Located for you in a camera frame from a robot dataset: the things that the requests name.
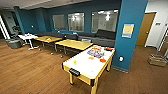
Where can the yellow wooden table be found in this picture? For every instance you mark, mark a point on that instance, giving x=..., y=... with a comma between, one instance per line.
x=74, y=44
x=46, y=39

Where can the yellow air hockey table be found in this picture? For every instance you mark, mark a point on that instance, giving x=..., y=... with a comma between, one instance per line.
x=85, y=68

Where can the dark grey sofa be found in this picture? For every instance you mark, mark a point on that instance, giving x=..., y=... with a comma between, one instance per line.
x=103, y=38

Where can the red black paddle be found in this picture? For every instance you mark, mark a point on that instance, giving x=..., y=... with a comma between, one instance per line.
x=109, y=49

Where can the interior glass window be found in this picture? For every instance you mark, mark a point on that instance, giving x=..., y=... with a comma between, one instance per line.
x=76, y=22
x=105, y=21
x=59, y=22

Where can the small orange table item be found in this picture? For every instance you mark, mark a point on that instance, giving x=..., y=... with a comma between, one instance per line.
x=49, y=39

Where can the dark grey floor bin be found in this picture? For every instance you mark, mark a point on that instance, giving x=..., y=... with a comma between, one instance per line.
x=14, y=43

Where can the brown cardboard box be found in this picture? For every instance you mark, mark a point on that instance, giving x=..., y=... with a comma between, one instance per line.
x=157, y=60

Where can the small grey door sign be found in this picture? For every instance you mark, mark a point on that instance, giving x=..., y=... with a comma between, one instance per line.
x=158, y=23

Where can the white wall outlet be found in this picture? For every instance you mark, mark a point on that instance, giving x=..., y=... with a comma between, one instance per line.
x=121, y=59

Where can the pale yellow wall plate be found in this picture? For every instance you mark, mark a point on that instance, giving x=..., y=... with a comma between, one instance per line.
x=128, y=30

